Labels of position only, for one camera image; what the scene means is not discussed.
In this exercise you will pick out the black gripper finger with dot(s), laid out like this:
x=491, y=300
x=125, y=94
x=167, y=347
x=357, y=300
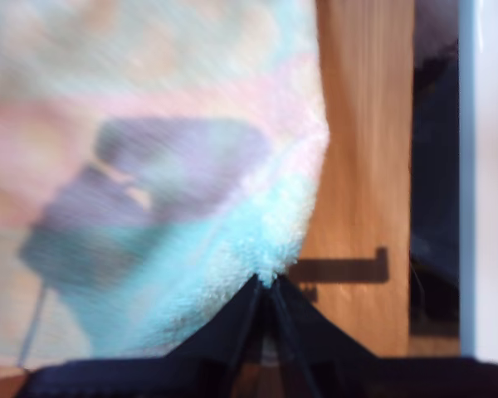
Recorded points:
x=228, y=336
x=311, y=336

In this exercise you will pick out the pastel checked fluffy tea towel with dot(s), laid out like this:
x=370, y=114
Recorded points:
x=149, y=83

